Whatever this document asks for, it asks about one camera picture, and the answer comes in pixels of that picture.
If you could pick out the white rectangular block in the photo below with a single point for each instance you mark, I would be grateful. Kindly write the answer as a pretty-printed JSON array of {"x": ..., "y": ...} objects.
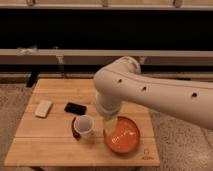
[{"x": 43, "y": 108}]

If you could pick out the translucent yellowish end tool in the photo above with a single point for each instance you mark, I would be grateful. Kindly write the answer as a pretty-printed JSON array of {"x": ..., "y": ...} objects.
[{"x": 109, "y": 127}]

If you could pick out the black smartphone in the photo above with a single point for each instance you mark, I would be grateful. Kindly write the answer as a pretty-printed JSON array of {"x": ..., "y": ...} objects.
[{"x": 75, "y": 108}]

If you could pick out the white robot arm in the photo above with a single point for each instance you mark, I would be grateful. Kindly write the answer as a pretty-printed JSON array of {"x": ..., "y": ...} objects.
[{"x": 121, "y": 80}]

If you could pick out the wooden table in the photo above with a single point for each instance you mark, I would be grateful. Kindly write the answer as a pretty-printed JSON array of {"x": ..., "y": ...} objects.
[{"x": 49, "y": 142}]

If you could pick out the long grey rail shelf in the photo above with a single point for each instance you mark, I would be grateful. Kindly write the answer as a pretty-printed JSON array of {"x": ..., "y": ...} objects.
[{"x": 32, "y": 56}]

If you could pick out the white cup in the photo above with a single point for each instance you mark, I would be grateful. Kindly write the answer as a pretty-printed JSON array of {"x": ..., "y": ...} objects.
[{"x": 84, "y": 126}]

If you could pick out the orange bowl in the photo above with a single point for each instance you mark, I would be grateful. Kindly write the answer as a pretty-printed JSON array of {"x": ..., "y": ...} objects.
[{"x": 126, "y": 138}]

